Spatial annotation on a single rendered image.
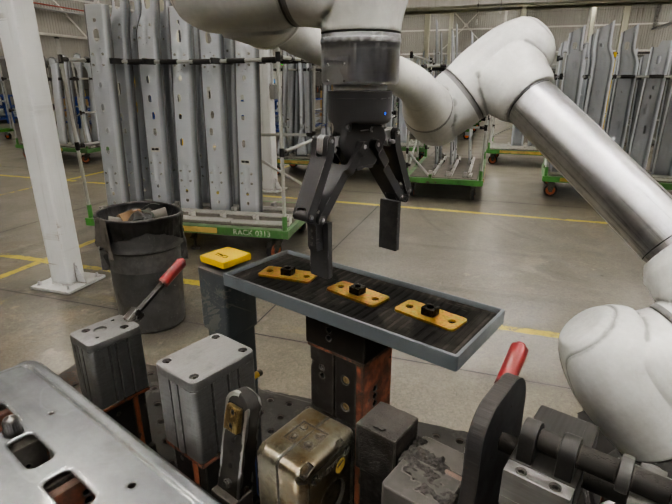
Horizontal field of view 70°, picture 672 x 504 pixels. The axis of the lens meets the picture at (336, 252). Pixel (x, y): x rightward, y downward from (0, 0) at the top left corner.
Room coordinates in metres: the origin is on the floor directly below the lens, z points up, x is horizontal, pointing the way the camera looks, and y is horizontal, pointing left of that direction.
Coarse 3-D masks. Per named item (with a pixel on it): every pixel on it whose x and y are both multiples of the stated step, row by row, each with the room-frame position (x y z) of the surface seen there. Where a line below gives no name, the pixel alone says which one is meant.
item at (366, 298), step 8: (328, 288) 0.61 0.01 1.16; (336, 288) 0.61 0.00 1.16; (344, 288) 0.61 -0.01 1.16; (352, 288) 0.59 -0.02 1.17; (360, 288) 0.59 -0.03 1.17; (344, 296) 0.58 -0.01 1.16; (352, 296) 0.58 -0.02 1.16; (360, 296) 0.58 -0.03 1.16; (368, 296) 0.58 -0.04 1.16; (376, 296) 0.58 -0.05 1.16; (384, 296) 0.58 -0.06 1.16; (368, 304) 0.56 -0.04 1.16; (376, 304) 0.56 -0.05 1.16
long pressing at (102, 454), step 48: (0, 384) 0.62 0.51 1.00; (48, 384) 0.62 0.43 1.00; (0, 432) 0.51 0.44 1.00; (48, 432) 0.51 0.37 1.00; (96, 432) 0.51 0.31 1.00; (0, 480) 0.43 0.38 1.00; (48, 480) 0.44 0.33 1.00; (96, 480) 0.43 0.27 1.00; (144, 480) 0.43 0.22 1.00; (192, 480) 0.43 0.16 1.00
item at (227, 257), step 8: (224, 248) 0.78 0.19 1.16; (232, 248) 0.78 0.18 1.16; (200, 256) 0.75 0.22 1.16; (208, 256) 0.74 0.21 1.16; (216, 256) 0.74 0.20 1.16; (224, 256) 0.74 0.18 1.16; (232, 256) 0.74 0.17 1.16; (240, 256) 0.74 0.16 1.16; (248, 256) 0.75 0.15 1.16; (216, 264) 0.72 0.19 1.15; (224, 264) 0.71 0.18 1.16; (232, 264) 0.73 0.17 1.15
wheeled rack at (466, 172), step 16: (480, 128) 5.93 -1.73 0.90; (416, 160) 6.14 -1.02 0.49; (432, 160) 7.47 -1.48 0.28; (448, 160) 7.47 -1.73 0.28; (464, 160) 7.47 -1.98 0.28; (480, 160) 7.47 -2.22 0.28; (416, 176) 6.16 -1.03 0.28; (432, 176) 6.15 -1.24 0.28; (448, 176) 6.15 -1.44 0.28; (464, 176) 6.09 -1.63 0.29; (480, 176) 5.90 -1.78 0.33
